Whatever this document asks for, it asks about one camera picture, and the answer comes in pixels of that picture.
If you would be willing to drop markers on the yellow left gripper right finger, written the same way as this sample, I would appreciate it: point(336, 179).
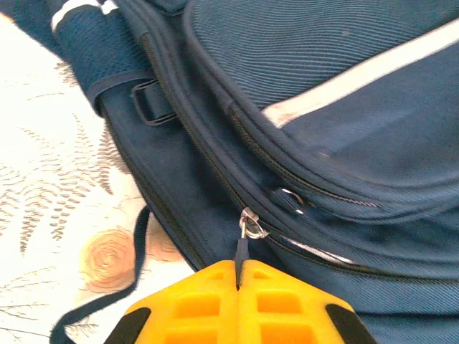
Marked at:
point(287, 311)

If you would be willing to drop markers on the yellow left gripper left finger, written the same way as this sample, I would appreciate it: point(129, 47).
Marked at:
point(201, 311)

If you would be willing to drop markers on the navy blue backpack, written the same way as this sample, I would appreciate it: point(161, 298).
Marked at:
point(322, 125)

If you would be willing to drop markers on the floral tablecloth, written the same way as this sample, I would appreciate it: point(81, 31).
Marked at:
point(43, 179)

